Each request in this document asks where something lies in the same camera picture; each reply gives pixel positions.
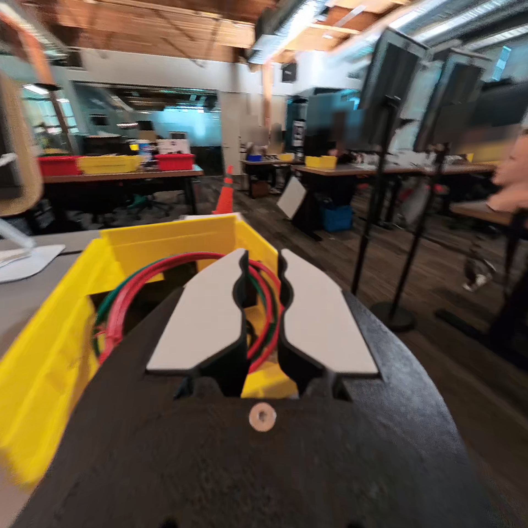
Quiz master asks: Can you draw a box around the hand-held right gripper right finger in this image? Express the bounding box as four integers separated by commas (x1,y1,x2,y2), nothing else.
278,249,380,393

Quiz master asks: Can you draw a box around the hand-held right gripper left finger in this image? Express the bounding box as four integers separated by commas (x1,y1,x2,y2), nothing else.
146,249,250,393

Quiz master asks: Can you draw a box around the green network cable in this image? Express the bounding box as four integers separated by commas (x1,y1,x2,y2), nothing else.
93,256,278,360

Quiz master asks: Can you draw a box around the red network cable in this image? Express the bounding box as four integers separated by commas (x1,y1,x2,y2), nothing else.
97,252,284,374

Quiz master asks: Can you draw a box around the yellow plastic bin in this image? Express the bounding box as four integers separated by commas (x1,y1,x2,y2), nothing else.
0,212,299,488

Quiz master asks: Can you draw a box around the blue crate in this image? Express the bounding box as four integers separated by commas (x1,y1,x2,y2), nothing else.
322,206,354,233

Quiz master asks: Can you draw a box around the orange traffic cone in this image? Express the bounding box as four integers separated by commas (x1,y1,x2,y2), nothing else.
212,165,236,215

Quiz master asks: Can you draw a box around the white board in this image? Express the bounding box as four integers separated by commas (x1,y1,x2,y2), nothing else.
276,177,308,220

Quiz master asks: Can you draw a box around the red plastic bin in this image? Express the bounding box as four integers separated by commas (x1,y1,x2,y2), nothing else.
38,156,81,177
155,153,196,172

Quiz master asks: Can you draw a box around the small yellow bin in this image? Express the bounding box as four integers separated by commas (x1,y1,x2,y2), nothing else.
78,155,143,175

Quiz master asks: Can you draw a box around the white laptop stand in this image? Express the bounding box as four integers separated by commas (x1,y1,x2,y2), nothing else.
0,219,67,284

